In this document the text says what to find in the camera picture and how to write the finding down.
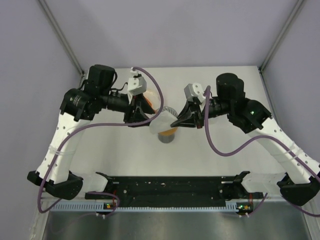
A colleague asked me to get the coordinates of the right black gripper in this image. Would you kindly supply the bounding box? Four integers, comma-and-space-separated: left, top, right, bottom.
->
170, 97, 232, 130

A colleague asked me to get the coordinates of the grey slotted cable duct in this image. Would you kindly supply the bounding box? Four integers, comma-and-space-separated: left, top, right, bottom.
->
51, 201, 253, 214

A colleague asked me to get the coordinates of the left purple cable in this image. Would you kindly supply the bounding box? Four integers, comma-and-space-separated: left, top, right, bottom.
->
37, 66, 165, 215

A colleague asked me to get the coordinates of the orange white coffee filter bag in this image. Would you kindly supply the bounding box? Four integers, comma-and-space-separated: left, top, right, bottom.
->
143, 88, 161, 112

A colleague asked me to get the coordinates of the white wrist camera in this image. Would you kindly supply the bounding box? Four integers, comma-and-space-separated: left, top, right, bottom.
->
127, 68, 147, 96
184, 82, 206, 104

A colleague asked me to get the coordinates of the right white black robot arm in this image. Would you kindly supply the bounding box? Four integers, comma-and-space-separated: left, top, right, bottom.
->
171, 73, 320, 207

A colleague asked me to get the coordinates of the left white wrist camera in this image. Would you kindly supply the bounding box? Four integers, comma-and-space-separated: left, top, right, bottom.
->
127, 68, 147, 96

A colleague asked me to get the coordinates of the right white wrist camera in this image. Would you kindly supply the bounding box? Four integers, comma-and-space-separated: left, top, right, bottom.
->
184, 82, 206, 104

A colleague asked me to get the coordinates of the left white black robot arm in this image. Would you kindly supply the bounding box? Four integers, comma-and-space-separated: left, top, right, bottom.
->
27, 64, 160, 202

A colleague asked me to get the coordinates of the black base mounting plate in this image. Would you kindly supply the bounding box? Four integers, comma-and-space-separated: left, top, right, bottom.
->
85, 173, 263, 207

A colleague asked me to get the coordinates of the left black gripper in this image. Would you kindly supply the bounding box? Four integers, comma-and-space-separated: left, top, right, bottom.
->
99, 89, 155, 127

